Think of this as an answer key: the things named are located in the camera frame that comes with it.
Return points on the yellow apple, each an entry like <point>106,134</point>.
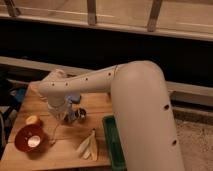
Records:
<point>33,119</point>

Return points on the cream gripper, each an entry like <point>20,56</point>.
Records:
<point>62,112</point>

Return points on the blue sponge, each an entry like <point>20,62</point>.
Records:
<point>74,98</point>

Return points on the small metal cup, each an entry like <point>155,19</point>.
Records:
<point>80,114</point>

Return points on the metal fork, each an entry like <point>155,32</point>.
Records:
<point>52,140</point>

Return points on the red bowl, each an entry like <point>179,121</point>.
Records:
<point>21,138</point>

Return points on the green plastic tray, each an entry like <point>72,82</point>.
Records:
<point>113,144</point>

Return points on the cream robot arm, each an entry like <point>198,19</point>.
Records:
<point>141,107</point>

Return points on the white object in red bowl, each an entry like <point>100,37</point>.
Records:
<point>34,141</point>

